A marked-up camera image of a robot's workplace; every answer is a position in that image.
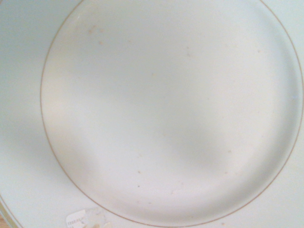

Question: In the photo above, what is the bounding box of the white plate with gold rim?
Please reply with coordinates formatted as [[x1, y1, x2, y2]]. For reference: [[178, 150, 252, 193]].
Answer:
[[0, 0, 304, 228]]

